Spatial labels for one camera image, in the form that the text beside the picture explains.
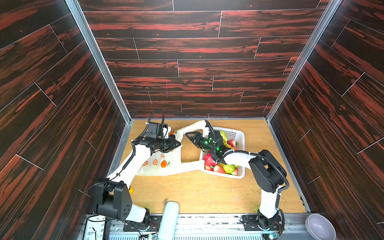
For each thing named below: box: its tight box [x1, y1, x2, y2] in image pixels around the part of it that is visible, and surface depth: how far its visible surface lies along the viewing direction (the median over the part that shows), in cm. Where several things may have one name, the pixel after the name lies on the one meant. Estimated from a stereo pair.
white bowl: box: [305, 213, 337, 240], surface depth 71 cm
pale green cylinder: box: [158, 201, 179, 240], surface depth 73 cm
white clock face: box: [83, 215, 106, 240], surface depth 71 cm
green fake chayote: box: [223, 164, 235, 174], surface depth 84 cm
